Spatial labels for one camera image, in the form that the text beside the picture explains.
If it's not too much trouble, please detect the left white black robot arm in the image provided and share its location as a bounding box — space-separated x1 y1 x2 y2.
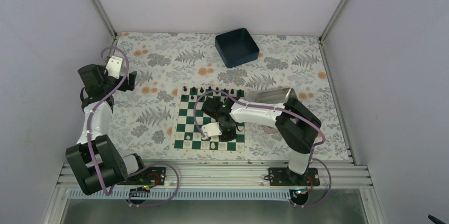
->
66 64 148 195

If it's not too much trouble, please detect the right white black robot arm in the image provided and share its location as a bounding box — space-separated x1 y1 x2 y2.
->
197 97 321 185

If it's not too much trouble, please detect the green white chess board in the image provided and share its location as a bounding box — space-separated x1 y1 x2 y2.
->
170 85 250 156

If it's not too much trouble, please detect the floral patterned table mat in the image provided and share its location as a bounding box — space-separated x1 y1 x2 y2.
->
109 32 349 161

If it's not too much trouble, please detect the metal tray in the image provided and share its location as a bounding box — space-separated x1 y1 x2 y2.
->
254 87 299 136

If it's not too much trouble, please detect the dark blue square bin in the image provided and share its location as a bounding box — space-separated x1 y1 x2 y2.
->
214 28 260 68

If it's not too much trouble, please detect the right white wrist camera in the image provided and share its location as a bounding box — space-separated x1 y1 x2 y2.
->
201 122 222 140

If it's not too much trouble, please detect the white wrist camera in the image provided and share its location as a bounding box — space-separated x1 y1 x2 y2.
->
201 122 222 140
105 56 123 79

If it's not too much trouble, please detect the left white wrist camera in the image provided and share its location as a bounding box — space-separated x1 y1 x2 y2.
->
105 56 123 79

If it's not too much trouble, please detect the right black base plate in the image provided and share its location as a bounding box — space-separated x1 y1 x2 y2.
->
264 167 320 186

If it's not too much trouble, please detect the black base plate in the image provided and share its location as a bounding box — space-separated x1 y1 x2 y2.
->
119 166 166 186
264 167 320 186

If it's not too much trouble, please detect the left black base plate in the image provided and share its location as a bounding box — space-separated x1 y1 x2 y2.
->
119 166 166 186

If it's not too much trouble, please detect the aluminium rail frame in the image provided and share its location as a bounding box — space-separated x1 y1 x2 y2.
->
43 160 384 223

